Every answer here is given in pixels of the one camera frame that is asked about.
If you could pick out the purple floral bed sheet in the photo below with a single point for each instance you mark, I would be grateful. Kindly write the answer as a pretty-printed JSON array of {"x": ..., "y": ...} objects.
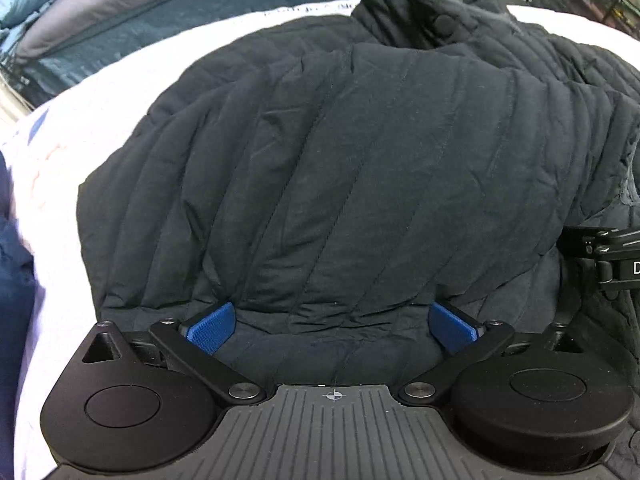
[{"x": 100, "y": 85}]

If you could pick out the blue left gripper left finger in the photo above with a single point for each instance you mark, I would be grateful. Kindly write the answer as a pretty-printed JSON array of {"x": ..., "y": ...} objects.
[{"x": 210, "y": 329}]

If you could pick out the grey and teal bed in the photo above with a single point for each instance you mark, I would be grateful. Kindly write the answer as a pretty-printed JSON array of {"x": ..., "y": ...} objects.
[{"x": 105, "y": 43}]

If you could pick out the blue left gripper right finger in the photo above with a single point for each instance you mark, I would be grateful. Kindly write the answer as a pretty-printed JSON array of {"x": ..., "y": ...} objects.
[{"x": 453, "y": 329}]

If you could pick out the black quilted jacket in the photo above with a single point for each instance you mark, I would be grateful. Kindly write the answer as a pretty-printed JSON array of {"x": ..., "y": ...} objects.
[{"x": 350, "y": 174}]

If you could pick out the navy blue folded garment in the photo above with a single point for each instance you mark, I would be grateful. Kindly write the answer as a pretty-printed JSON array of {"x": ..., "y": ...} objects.
[{"x": 18, "y": 291}]

